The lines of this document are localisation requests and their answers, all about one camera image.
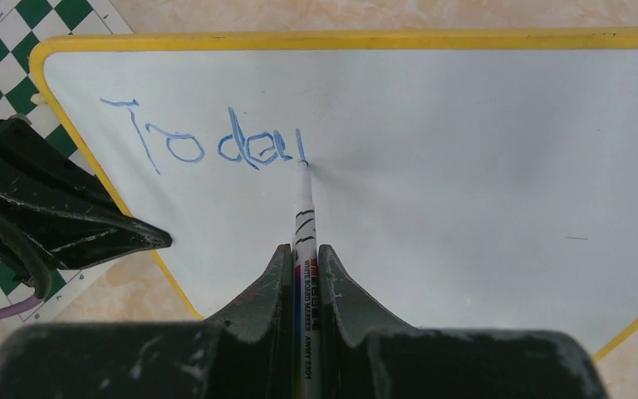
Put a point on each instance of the yellow framed whiteboard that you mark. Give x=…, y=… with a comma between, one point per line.
x=484, y=178

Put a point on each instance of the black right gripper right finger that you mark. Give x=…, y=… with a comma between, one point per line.
x=354, y=323

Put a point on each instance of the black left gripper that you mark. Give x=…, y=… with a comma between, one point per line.
x=55, y=215

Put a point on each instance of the blue capped marker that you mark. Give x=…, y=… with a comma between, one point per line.
x=306, y=286

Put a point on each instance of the green white chessboard mat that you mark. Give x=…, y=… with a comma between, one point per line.
x=23, y=24

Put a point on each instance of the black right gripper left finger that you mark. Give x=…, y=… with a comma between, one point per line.
x=252, y=356

